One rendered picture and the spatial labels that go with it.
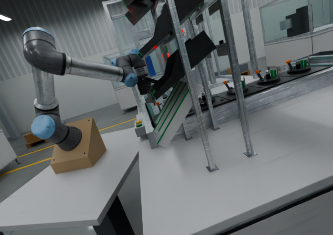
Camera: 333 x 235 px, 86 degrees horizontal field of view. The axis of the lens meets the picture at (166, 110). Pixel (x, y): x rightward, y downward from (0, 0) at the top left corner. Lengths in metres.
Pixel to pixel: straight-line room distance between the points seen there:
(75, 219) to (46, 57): 0.63
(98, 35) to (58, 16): 1.76
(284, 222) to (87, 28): 9.36
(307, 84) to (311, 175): 0.82
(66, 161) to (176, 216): 0.80
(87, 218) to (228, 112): 0.87
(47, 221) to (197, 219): 0.60
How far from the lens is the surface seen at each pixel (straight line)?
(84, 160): 1.17
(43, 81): 1.06
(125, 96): 6.18
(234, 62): 0.69
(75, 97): 9.70
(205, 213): 0.62
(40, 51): 0.87
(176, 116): 0.67
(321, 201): 0.77
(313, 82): 1.48
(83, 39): 9.49
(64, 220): 0.88
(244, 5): 2.12
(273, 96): 1.29
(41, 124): 1.12
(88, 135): 1.19
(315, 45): 5.80
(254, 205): 0.63
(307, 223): 0.79
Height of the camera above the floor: 1.31
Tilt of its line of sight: 15 degrees down
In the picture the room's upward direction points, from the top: 17 degrees counter-clockwise
